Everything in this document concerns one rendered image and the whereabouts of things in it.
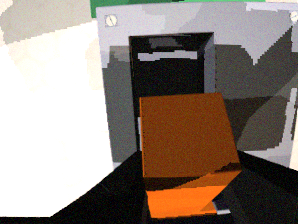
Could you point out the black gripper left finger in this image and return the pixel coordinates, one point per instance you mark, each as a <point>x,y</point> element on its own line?
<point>119,198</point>

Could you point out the orange l-shaped part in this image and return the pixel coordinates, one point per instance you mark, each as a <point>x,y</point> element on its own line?
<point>188,153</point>

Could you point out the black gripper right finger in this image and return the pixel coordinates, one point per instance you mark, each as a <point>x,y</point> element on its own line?
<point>262,193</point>

